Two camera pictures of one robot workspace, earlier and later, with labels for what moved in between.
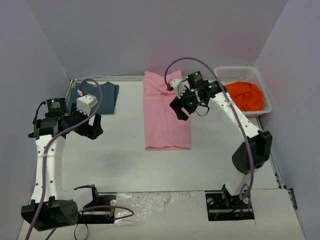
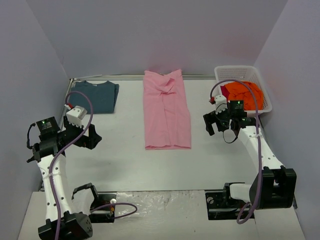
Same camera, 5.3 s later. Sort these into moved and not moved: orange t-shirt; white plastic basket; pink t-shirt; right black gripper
Moved: right black gripper
Not moved: pink t-shirt; white plastic basket; orange t-shirt
